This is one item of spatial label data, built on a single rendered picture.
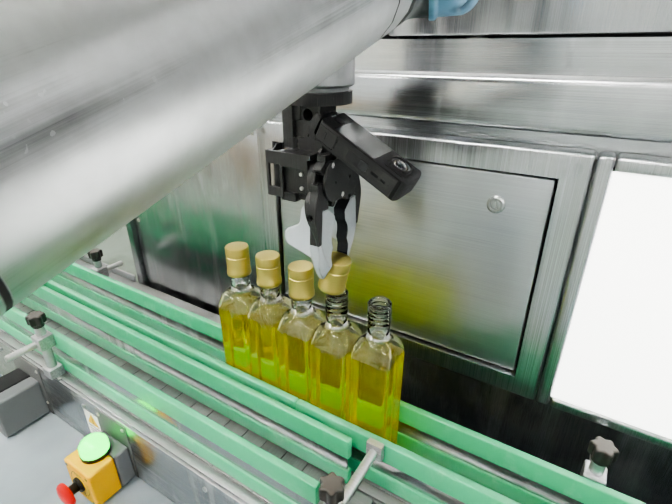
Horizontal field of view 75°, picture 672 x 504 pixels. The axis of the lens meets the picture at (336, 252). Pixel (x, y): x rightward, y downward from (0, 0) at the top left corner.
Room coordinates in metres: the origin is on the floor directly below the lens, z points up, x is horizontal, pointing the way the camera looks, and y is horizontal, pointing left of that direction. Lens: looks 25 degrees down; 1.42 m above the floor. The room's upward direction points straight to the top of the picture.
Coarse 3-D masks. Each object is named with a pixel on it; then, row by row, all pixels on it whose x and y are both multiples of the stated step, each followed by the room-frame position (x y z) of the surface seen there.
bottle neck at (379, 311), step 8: (368, 304) 0.45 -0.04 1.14; (376, 304) 0.46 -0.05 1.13; (384, 304) 0.46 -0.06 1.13; (368, 312) 0.45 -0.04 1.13; (376, 312) 0.44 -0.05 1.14; (384, 312) 0.44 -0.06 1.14; (368, 320) 0.45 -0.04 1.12; (376, 320) 0.44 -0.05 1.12; (384, 320) 0.44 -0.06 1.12; (368, 328) 0.45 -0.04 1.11; (376, 328) 0.44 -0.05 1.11; (384, 328) 0.44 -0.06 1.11; (368, 336) 0.45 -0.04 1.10; (376, 336) 0.44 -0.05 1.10; (384, 336) 0.44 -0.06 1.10
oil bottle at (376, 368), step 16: (352, 352) 0.44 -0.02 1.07; (368, 352) 0.43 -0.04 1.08; (384, 352) 0.43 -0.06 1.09; (400, 352) 0.45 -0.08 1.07; (352, 368) 0.44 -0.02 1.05; (368, 368) 0.43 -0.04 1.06; (384, 368) 0.42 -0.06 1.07; (400, 368) 0.45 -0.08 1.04; (352, 384) 0.44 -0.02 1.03; (368, 384) 0.43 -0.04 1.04; (384, 384) 0.42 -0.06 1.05; (400, 384) 0.45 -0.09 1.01; (352, 400) 0.44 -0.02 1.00; (368, 400) 0.43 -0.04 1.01; (384, 400) 0.42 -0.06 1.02; (352, 416) 0.44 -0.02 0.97; (368, 416) 0.43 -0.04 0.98; (384, 416) 0.42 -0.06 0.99; (384, 432) 0.42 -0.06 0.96
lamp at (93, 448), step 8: (96, 432) 0.52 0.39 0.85; (88, 440) 0.50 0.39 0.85; (96, 440) 0.50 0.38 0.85; (104, 440) 0.50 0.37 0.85; (80, 448) 0.49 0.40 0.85; (88, 448) 0.49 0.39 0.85; (96, 448) 0.49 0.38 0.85; (104, 448) 0.50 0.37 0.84; (80, 456) 0.49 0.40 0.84; (88, 456) 0.48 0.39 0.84; (96, 456) 0.49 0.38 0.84; (104, 456) 0.49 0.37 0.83
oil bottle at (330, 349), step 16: (320, 336) 0.46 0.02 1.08; (336, 336) 0.46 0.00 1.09; (352, 336) 0.46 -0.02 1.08; (320, 352) 0.46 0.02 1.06; (336, 352) 0.45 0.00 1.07; (320, 368) 0.46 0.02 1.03; (336, 368) 0.45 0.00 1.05; (320, 384) 0.46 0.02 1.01; (336, 384) 0.45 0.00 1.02; (320, 400) 0.46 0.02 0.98; (336, 400) 0.45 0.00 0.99
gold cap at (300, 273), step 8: (296, 264) 0.51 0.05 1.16; (304, 264) 0.51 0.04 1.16; (312, 264) 0.52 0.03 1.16; (288, 272) 0.50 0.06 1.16; (296, 272) 0.50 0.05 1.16; (304, 272) 0.50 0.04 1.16; (312, 272) 0.51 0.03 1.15; (288, 280) 0.51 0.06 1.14; (296, 280) 0.50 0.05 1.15; (304, 280) 0.50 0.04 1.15; (312, 280) 0.50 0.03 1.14; (296, 288) 0.50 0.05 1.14; (304, 288) 0.50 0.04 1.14; (312, 288) 0.50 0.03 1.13; (296, 296) 0.50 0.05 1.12; (304, 296) 0.50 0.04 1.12; (312, 296) 0.50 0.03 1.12
